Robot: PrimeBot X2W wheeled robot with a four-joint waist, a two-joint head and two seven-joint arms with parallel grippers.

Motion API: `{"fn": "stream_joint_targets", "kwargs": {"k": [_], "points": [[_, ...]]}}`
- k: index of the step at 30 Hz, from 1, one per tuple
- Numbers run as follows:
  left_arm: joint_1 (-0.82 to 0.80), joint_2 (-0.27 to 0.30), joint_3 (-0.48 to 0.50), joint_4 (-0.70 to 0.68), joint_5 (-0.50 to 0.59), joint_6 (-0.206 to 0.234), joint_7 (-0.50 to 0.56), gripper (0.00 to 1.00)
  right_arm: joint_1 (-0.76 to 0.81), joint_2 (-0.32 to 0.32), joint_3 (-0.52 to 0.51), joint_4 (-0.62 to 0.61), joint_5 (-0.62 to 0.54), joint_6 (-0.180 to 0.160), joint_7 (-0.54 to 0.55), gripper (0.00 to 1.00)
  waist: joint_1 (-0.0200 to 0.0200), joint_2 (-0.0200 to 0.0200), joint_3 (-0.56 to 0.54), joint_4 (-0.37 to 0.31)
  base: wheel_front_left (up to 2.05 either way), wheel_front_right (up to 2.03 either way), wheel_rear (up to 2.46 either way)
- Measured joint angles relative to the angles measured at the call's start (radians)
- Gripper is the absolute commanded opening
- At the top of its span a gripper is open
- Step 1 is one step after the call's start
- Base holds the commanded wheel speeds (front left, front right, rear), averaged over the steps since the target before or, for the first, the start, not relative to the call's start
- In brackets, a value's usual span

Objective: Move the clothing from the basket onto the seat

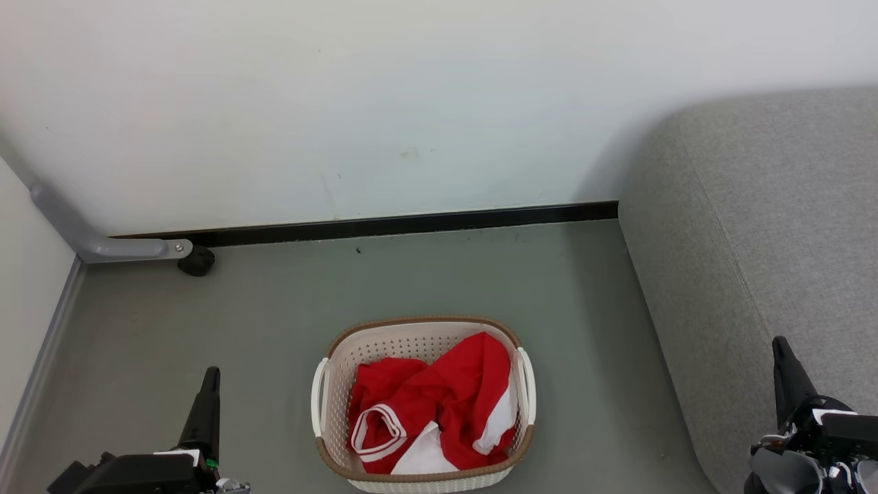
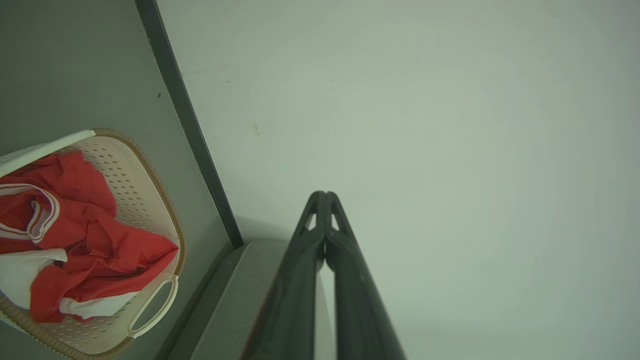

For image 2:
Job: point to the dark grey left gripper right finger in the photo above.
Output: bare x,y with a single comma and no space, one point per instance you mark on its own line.
357,310

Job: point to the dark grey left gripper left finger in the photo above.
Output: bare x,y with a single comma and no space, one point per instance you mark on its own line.
295,300

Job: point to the red garment with white stripe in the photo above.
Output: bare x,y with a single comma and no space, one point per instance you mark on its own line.
100,240

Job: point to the cream perforated laundry basket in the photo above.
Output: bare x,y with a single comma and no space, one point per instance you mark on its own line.
135,200

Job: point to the black baseboard strip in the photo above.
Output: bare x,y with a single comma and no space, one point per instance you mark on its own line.
190,125

